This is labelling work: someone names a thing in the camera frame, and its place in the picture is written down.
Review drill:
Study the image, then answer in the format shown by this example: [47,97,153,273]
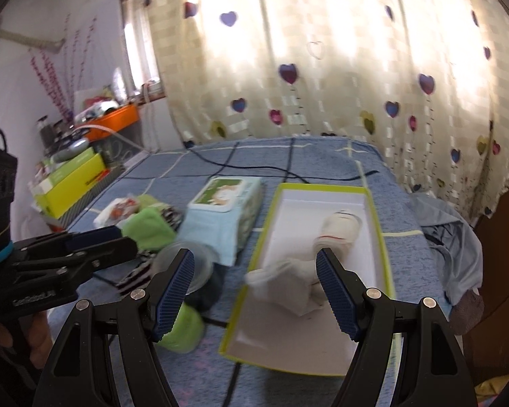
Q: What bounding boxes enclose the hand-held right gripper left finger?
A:
[33,248,196,407]

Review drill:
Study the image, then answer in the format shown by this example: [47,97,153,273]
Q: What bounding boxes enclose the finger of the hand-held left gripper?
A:
[15,236,139,283]
[13,225,124,260]

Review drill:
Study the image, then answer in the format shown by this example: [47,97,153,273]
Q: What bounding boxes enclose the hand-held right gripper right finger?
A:
[315,247,478,407]

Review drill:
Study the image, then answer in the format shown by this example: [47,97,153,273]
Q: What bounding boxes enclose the clear plastic bag orange contents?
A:
[93,196,144,230]

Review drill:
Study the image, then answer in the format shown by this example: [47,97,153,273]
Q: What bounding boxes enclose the white grey sock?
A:
[244,237,337,317]

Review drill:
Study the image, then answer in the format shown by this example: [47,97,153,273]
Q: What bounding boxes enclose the white sock red stripes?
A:
[317,209,362,247]

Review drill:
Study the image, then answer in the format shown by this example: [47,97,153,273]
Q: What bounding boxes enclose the person's left hand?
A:
[0,309,52,369]

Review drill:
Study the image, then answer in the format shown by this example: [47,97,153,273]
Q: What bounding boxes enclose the dark sock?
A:
[186,265,228,313]

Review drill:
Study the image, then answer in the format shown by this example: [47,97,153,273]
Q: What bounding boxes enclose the green fuzzy sock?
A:
[158,302,205,355]

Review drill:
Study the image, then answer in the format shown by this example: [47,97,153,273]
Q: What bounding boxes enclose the black white striped cloth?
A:
[116,206,184,298]

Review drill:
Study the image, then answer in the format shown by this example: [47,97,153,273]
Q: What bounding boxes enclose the green towel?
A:
[122,194,180,251]

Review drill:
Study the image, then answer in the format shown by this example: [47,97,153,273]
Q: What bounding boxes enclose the green flat box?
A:
[41,145,97,175]

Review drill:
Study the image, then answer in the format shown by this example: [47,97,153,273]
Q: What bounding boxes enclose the silver oval object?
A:
[50,137,93,163]

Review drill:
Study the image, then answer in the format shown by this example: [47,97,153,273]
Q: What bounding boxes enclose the clear plastic box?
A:
[99,133,146,167]

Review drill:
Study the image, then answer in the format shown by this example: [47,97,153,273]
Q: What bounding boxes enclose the light blue wet wipes pack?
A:
[179,177,264,266]

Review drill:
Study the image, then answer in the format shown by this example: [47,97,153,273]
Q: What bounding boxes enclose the white tube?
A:
[73,123,148,154]

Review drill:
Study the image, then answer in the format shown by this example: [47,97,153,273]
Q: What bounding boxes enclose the purple flower branches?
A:
[29,16,99,122]

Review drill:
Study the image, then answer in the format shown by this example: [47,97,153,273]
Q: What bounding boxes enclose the orange tray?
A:
[85,104,142,142]

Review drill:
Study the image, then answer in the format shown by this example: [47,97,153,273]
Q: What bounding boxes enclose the light blue garment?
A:
[408,192,485,303]

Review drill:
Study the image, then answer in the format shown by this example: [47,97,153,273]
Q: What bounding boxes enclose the blue checked bed blanket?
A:
[46,136,464,407]

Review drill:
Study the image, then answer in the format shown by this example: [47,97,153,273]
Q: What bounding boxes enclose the wooden cabinet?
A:
[460,165,509,391]

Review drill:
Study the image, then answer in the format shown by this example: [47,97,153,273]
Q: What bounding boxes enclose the window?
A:
[119,0,167,99]

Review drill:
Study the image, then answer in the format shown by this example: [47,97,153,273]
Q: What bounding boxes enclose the heart print curtain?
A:
[142,0,509,230]

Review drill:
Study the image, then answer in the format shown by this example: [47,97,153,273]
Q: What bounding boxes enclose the black cable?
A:
[185,145,381,179]

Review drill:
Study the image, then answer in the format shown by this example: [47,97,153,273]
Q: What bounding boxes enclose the wall pipe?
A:
[0,26,65,52]

